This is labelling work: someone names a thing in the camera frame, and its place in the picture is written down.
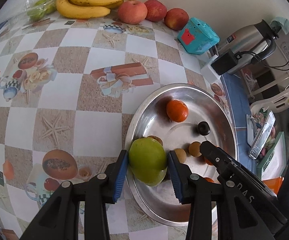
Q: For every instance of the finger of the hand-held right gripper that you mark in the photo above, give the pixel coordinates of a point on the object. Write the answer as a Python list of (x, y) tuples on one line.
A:
[(217, 158)]

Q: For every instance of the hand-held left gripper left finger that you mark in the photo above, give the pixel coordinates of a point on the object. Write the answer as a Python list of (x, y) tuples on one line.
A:
[(121, 172)]

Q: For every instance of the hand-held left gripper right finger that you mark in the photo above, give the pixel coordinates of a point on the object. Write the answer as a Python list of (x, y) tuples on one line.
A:
[(175, 177)]

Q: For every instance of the orange tangerine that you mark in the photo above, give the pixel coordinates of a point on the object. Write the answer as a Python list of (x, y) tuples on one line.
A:
[(207, 160), (208, 180), (177, 110)]

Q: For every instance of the brown kiwi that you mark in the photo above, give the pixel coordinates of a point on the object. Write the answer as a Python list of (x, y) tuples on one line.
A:
[(194, 149), (180, 155)]

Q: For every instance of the green mango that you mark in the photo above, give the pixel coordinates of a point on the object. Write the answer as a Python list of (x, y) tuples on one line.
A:
[(147, 160)]

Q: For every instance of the small tan round fruit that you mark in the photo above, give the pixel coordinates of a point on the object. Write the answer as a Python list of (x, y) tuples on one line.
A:
[(155, 138)]

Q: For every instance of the round steel plate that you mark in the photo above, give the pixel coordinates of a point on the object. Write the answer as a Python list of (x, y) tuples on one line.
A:
[(209, 100)]

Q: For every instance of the orange plastic item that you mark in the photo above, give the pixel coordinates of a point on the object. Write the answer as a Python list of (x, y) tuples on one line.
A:
[(272, 185)]

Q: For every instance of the green and white carton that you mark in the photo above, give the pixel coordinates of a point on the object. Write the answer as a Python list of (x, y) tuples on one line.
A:
[(274, 152)]

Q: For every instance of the silver flat packet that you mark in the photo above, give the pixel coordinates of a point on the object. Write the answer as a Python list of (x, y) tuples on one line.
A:
[(262, 136)]

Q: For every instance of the black power adapter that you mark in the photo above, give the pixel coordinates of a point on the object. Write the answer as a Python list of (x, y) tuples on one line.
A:
[(225, 62)]

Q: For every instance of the teal box with red label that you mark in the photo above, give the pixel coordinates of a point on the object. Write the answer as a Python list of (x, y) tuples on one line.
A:
[(198, 36)]

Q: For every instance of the appliance with teal lid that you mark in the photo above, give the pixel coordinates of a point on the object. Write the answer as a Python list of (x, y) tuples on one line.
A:
[(288, 47)]

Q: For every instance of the red apple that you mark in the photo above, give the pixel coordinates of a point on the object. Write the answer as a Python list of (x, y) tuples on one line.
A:
[(132, 12), (155, 10), (176, 18)]

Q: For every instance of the clear container of green fruit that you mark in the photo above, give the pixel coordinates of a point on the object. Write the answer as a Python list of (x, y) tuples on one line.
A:
[(38, 11)]

